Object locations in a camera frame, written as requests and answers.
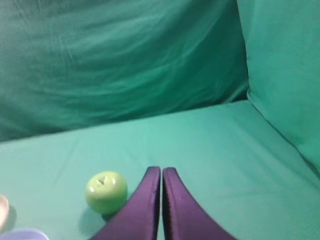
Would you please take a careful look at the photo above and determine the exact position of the green apple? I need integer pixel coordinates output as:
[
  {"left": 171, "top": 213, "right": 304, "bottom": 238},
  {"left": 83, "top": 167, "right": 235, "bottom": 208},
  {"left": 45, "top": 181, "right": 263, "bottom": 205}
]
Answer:
[{"left": 84, "top": 171, "right": 128, "bottom": 215}]

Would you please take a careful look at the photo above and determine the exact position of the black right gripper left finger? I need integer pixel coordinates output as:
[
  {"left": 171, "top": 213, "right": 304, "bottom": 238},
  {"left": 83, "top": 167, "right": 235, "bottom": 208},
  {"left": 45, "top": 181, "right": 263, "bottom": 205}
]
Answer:
[{"left": 91, "top": 166, "right": 161, "bottom": 240}]

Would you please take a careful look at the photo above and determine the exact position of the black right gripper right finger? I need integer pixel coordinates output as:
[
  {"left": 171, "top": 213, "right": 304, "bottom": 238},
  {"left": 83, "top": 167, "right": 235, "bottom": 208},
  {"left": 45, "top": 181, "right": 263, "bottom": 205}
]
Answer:
[{"left": 162, "top": 167, "right": 235, "bottom": 240}]

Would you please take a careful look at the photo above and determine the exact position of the green table cloth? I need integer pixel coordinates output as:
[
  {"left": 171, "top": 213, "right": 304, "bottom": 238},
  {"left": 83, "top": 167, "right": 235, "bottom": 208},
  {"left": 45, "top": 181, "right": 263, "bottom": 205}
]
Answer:
[{"left": 0, "top": 101, "right": 320, "bottom": 240}]

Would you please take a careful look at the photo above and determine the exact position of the green backdrop cloth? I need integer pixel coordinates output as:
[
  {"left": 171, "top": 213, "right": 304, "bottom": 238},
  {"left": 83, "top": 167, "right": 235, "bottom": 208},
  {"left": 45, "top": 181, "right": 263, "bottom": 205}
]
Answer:
[{"left": 0, "top": 0, "right": 320, "bottom": 168}]

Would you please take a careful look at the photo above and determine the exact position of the blue plastic plate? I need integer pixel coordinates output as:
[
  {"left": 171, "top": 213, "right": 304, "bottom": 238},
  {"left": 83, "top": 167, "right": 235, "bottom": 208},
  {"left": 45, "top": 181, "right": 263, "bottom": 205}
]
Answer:
[{"left": 0, "top": 229, "right": 49, "bottom": 240}]

